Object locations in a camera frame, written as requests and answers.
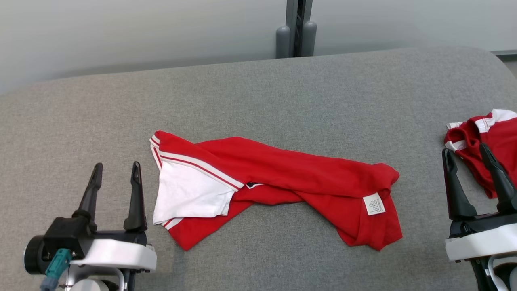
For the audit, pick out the red jersey with white trim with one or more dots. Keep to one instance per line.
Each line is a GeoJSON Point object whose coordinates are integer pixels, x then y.
{"type": "Point", "coordinates": [303, 173]}

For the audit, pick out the grey metal partition post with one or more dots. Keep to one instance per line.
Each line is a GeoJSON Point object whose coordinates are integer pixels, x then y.
{"type": "Point", "coordinates": [297, 28]}

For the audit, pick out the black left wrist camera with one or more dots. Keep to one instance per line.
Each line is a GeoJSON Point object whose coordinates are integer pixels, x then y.
{"type": "Point", "coordinates": [60, 238]}

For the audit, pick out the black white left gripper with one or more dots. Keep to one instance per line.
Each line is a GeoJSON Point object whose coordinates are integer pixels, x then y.
{"type": "Point", "coordinates": [121, 254]}

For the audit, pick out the teal left camera connector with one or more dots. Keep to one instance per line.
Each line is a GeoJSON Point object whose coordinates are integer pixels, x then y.
{"type": "Point", "coordinates": [56, 266]}

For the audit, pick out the grey partition base rail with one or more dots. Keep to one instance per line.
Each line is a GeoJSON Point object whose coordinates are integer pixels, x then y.
{"type": "Point", "coordinates": [505, 52]}

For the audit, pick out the red shorts with white stripes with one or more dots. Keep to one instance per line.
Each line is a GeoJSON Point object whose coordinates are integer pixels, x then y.
{"type": "Point", "coordinates": [499, 141]}

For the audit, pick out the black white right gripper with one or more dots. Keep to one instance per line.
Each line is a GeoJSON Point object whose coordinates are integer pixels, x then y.
{"type": "Point", "coordinates": [484, 242]}

